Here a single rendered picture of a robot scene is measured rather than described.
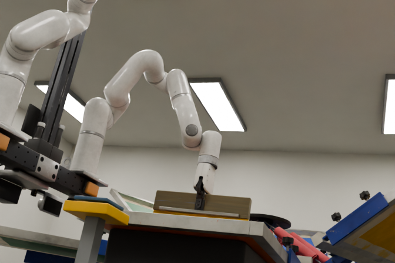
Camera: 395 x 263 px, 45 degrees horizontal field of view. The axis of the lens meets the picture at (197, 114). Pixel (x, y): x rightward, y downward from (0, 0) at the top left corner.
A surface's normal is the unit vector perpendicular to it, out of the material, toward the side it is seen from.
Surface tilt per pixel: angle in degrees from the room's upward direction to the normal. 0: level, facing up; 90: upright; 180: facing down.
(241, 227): 90
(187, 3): 180
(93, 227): 90
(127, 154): 90
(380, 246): 148
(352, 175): 90
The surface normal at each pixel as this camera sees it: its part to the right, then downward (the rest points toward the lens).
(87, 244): -0.30, -0.43
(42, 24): 0.44, -0.37
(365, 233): 0.23, 0.66
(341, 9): -0.14, 0.90
